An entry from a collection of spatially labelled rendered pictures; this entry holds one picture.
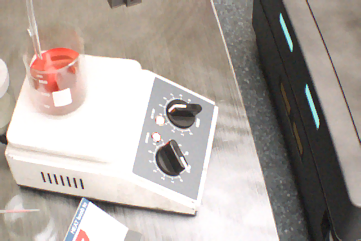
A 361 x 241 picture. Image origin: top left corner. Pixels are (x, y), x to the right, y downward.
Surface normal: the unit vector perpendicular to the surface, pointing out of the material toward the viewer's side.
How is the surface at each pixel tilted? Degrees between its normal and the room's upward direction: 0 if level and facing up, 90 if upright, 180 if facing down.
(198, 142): 30
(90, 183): 90
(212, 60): 0
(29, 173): 90
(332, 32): 0
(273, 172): 0
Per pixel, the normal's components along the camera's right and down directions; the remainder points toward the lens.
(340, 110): -0.01, -0.57
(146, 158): 0.48, -0.42
